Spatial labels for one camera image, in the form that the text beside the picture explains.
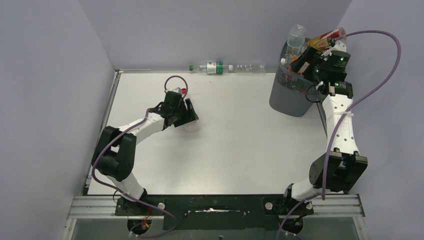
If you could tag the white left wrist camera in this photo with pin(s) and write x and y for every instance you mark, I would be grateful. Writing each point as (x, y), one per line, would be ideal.
(179, 91)

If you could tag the green cap bottle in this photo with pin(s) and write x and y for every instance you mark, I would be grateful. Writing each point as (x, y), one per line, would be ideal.
(211, 68)

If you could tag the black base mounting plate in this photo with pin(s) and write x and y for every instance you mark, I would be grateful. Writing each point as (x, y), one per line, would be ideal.
(216, 212)

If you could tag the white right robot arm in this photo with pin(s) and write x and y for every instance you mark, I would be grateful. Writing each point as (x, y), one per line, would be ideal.
(340, 167)

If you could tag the red cap bottle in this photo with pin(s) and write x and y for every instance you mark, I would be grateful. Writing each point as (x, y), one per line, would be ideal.
(192, 126)

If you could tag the amber tea bottle red label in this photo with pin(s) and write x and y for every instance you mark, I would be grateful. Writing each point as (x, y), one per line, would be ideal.
(327, 40)

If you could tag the aluminium frame rail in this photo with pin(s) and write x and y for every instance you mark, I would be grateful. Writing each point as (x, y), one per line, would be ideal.
(92, 207)

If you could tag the crushed bottle white blue label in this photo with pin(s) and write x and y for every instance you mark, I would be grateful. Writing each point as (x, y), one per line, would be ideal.
(295, 40)

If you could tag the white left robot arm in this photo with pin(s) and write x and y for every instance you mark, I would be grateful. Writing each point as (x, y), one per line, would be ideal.
(114, 156)

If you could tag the grey mesh waste bin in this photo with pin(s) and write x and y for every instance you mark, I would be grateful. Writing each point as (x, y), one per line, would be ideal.
(291, 94)

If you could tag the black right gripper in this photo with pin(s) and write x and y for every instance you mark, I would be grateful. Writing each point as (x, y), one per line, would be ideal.
(309, 56)

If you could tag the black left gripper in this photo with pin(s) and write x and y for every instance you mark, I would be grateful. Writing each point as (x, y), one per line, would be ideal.
(189, 115)

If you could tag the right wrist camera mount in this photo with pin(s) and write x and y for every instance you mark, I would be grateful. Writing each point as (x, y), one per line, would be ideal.
(338, 46)

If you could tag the crushed clear bottle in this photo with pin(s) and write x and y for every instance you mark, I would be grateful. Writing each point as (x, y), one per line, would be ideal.
(247, 68)

